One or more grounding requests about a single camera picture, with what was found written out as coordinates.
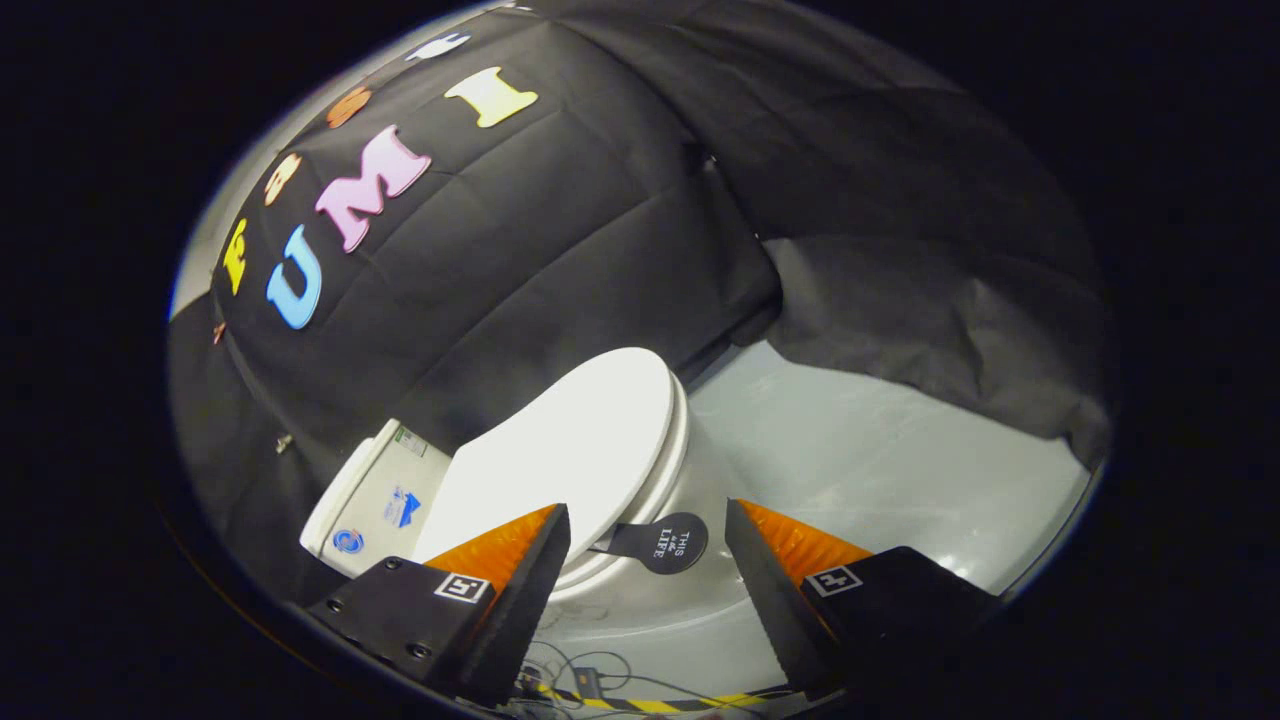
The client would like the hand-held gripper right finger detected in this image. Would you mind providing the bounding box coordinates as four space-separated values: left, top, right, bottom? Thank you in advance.
725 499 1003 701

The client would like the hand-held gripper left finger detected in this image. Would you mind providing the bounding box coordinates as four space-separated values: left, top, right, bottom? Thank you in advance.
305 503 572 707

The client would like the black backdrop cloth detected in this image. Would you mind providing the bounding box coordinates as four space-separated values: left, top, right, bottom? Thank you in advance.
168 0 1113 601

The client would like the tangle of thin cables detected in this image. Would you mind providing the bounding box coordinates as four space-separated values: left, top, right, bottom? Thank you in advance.
512 648 701 713

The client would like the black lid lifter tab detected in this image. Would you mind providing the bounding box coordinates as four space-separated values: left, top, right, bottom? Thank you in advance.
590 512 710 576

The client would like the yellow black striped tape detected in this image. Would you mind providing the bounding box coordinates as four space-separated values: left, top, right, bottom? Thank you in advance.
528 682 793 715

